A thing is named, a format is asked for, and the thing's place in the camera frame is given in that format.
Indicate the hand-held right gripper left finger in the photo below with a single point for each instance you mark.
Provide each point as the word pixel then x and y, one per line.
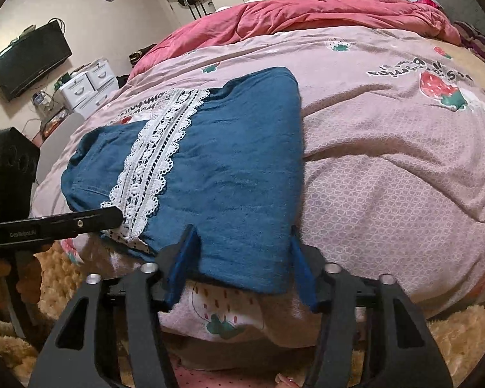
pixel 178 275

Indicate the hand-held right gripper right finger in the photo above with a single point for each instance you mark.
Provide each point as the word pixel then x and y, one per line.
pixel 307 279

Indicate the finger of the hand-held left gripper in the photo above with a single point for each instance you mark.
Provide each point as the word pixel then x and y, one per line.
pixel 101 218

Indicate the blue pants with white lace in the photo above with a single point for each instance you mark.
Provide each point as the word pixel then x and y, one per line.
pixel 234 161

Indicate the pink dotted pajama pants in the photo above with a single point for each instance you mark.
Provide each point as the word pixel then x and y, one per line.
pixel 226 380

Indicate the person's left hand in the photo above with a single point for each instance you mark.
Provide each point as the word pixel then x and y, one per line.
pixel 30 287

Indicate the grey board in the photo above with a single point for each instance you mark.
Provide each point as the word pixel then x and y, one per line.
pixel 58 149

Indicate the orange box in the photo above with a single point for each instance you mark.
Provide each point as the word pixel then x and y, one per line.
pixel 53 123

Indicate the glass jar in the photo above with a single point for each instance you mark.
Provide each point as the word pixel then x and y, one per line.
pixel 40 100

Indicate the small white drawer box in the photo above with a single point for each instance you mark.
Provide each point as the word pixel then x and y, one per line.
pixel 100 73
pixel 77 89

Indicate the black flat television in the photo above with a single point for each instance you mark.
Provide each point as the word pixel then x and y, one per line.
pixel 28 62

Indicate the wide white drawer box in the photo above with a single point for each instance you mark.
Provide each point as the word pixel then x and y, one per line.
pixel 103 97

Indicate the pink strawberry print blanket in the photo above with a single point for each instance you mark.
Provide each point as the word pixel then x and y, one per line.
pixel 388 169

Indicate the beige fluffy rug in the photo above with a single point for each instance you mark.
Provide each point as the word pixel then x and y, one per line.
pixel 460 331

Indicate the brown bag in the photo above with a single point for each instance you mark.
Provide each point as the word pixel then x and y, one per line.
pixel 141 52

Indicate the red quilt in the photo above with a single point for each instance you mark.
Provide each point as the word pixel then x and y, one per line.
pixel 307 16

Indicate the purple striped cloth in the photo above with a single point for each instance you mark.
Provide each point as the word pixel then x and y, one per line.
pixel 481 44

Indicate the red patterned cloth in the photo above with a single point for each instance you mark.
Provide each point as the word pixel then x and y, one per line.
pixel 425 2

